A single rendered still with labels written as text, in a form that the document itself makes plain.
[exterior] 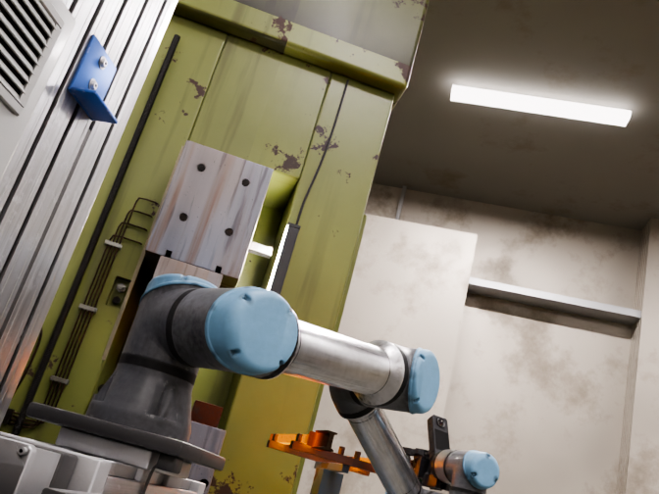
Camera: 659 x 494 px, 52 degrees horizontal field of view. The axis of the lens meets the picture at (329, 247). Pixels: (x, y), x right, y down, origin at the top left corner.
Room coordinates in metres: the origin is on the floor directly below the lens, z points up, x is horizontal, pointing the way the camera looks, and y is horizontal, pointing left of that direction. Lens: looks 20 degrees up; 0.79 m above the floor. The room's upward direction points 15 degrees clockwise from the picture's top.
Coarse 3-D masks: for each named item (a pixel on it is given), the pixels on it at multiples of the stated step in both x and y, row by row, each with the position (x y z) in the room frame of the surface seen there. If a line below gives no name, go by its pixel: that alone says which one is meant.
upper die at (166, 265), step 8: (160, 264) 2.02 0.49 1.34; (168, 264) 2.02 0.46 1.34; (176, 264) 2.02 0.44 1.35; (184, 264) 2.03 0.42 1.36; (160, 272) 2.02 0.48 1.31; (168, 272) 2.02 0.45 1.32; (176, 272) 2.03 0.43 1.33; (184, 272) 2.03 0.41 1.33; (192, 272) 2.03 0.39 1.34; (200, 272) 2.04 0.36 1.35; (208, 272) 2.04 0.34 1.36; (216, 272) 2.04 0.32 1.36; (208, 280) 2.04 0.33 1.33; (216, 280) 2.04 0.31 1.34
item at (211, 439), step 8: (192, 424) 1.99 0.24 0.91; (200, 424) 2.00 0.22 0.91; (192, 432) 1.99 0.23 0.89; (200, 432) 2.00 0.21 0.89; (208, 432) 2.00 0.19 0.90; (216, 432) 2.00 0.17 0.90; (224, 432) 2.01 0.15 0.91; (192, 440) 2.00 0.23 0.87; (200, 440) 2.00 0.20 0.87; (208, 440) 2.00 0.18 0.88; (216, 440) 2.00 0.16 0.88; (208, 448) 2.00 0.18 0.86; (216, 448) 2.01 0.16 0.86; (192, 472) 2.00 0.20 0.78; (200, 472) 2.00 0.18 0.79; (208, 472) 2.00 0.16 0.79; (208, 480) 2.01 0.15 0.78; (208, 488) 2.01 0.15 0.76
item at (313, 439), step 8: (312, 432) 1.72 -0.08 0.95; (320, 432) 1.69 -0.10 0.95; (328, 432) 1.64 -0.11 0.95; (280, 440) 1.95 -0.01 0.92; (288, 440) 1.89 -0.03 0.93; (304, 440) 1.77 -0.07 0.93; (312, 440) 1.72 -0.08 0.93; (320, 440) 1.69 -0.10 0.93; (328, 440) 1.64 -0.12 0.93; (320, 448) 1.66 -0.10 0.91; (328, 448) 1.64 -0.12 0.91
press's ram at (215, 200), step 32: (192, 160) 2.02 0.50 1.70; (224, 160) 2.03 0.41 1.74; (192, 192) 2.02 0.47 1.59; (224, 192) 2.03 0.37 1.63; (256, 192) 2.05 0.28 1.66; (160, 224) 2.01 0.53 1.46; (192, 224) 2.03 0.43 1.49; (224, 224) 2.04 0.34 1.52; (160, 256) 2.03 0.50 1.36; (192, 256) 2.03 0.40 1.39; (224, 256) 2.04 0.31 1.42
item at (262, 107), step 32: (224, 64) 2.15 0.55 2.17; (256, 64) 2.17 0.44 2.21; (288, 64) 2.18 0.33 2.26; (224, 96) 2.16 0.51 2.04; (256, 96) 2.17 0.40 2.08; (288, 96) 2.19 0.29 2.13; (320, 96) 2.20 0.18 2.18; (224, 128) 2.16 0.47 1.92; (256, 128) 2.18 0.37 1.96; (288, 128) 2.19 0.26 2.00; (256, 160) 2.18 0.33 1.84; (288, 160) 2.20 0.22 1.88; (288, 192) 2.34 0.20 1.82
